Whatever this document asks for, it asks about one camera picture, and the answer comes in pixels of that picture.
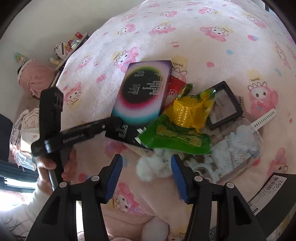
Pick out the white plush cat toy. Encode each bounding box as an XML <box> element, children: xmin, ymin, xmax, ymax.
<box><xmin>136</xmin><ymin>149</ymin><xmax>185</xmax><ymax>182</ymax></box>

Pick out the black screen protector box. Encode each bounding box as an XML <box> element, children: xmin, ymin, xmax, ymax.
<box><xmin>105</xmin><ymin>60</ymin><xmax>172</xmax><ymax>148</ymax></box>

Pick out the green yellow snack bag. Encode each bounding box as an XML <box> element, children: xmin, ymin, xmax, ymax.
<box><xmin>137</xmin><ymin>84</ymin><xmax>216</xmax><ymax>155</ymax></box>

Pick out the person's left hand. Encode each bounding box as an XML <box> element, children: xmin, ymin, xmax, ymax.
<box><xmin>36</xmin><ymin>148</ymin><xmax>78</xmax><ymax>195</ymax></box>

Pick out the cluttered bedside table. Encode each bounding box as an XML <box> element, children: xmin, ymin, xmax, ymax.
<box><xmin>49</xmin><ymin>32</ymin><xmax>89</xmax><ymax>72</ymax></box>

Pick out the white watch strap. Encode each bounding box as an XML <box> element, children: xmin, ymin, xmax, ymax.
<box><xmin>248</xmin><ymin>108</ymin><xmax>277</xmax><ymax>133</ymax></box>

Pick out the pink cartoon bed blanket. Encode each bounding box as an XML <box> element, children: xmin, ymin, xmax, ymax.
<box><xmin>57</xmin><ymin>1</ymin><xmax>295</xmax><ymax>240</ymax></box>

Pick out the clear cartoon phone case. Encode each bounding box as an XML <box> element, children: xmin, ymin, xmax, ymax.
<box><xmin>184</xmin><ymin>117</ymin><xmax>263</xmax><ymax>183</ymax></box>

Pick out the red snack packet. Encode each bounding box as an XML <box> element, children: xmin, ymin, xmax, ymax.
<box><xmin>164</xmin><ymin>75</ymin><xmax>186</xmax><ymax>109</ymax></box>

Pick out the black cardboard shoe box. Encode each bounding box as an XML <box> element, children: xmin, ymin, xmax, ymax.
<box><xmin>248</xmin><ymin>173</ymin><xmax>296</xmax><ymax>240</ymax></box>

